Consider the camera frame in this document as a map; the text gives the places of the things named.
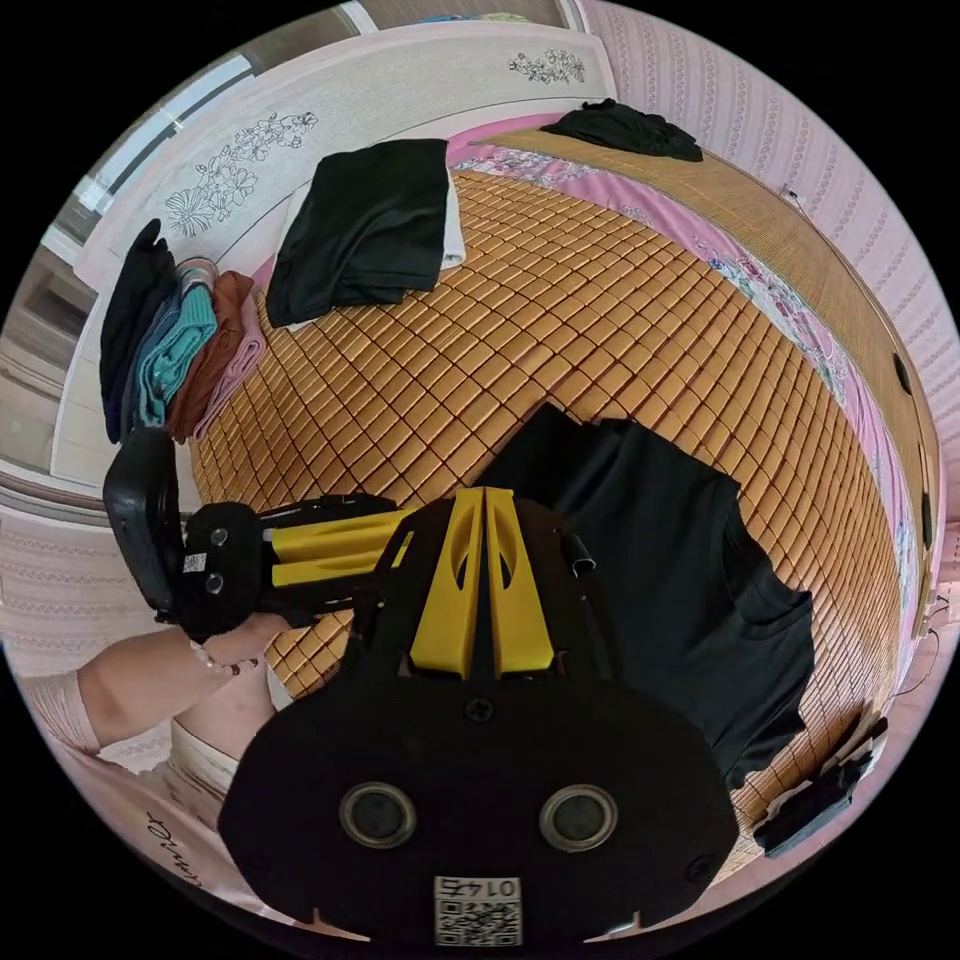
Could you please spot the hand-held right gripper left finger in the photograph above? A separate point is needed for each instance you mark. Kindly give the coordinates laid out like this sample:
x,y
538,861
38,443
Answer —
x,y
450,600

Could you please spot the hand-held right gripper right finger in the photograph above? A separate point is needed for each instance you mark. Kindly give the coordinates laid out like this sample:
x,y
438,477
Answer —
x,y
517,615

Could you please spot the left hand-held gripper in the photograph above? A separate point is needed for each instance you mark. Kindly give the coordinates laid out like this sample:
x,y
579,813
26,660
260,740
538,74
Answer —
x,y
217,562

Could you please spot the black short sleeve shirt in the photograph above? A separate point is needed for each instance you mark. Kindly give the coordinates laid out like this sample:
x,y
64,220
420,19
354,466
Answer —
x,y
675,585

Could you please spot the person's left forearm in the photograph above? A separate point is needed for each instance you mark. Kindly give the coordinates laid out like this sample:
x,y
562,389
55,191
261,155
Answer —
x,y
142,690

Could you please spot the person's left hand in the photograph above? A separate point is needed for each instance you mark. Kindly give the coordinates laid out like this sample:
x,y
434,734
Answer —
x,y
251,637

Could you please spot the colourful pile of clothes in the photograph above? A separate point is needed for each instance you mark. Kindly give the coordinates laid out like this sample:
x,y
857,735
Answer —
x,y
191,352

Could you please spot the bed with woven mat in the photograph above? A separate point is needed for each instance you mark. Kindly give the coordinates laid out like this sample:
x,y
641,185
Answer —
x,y
570,322

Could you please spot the folded black and white clothes pile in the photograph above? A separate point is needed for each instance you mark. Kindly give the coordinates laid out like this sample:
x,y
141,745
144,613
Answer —
x,y
367,225

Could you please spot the person's body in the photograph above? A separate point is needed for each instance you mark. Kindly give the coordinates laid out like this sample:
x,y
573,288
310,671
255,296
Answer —
x,y
142,832

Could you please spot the small black clothes pile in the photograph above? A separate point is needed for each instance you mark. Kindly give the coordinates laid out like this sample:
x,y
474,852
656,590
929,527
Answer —
x,y
817,802

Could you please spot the white headboard with flower print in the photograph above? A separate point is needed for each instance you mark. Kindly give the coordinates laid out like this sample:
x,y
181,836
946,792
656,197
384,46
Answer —
x,y
375,97

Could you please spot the heaped black clothes pile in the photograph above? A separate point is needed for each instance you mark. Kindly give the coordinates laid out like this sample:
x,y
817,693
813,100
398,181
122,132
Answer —
x,y
630,129

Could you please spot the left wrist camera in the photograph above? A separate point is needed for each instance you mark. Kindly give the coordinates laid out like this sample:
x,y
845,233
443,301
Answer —
x,y
139,517

